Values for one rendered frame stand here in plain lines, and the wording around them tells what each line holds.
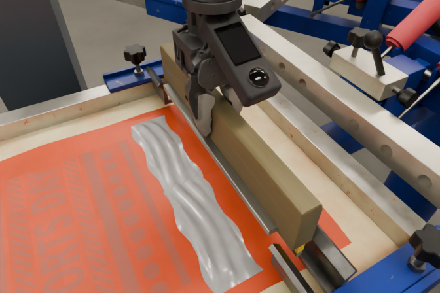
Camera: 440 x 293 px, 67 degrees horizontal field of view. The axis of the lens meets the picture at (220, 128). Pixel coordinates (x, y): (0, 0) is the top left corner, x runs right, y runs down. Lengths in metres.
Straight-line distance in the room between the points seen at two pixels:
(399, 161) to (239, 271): 0.29
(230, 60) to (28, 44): 0.59
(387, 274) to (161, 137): 0.41
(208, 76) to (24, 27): 0.53
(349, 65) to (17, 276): 0.61
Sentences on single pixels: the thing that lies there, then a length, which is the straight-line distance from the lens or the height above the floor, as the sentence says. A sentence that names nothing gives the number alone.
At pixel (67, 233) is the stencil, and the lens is 0.55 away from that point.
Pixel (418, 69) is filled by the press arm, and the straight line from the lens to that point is 0.75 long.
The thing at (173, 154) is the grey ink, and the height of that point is 0.96.
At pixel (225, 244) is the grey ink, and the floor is 0.96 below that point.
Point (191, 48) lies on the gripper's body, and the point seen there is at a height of 1.19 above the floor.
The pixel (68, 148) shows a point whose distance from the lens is 0.67.
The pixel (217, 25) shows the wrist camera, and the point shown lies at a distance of 0.40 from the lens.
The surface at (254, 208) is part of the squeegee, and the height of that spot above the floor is 1.04.
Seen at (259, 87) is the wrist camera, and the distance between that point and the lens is 0.36.
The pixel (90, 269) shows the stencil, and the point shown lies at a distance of 0.51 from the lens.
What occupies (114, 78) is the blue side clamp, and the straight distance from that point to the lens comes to 0.73.
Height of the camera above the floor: 1.39
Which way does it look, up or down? 43 degrees down
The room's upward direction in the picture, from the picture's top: straight up
